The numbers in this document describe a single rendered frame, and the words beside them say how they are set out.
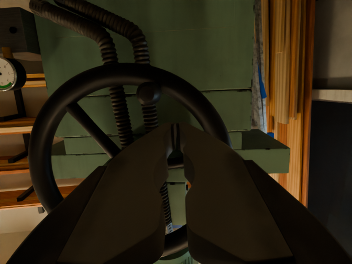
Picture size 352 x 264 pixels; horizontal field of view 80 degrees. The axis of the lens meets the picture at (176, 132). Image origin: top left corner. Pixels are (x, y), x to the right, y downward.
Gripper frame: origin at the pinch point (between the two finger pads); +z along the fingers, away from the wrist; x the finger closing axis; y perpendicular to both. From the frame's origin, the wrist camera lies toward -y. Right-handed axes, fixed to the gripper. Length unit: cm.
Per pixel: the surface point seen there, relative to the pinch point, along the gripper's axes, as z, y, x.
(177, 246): 6.4, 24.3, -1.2
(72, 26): 24.9, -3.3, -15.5
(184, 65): 33.4, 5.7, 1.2
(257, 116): 103, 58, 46
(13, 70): 28.0, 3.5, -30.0
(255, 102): 106, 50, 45
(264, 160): 25.7, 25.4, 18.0
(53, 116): 13.8, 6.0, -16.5
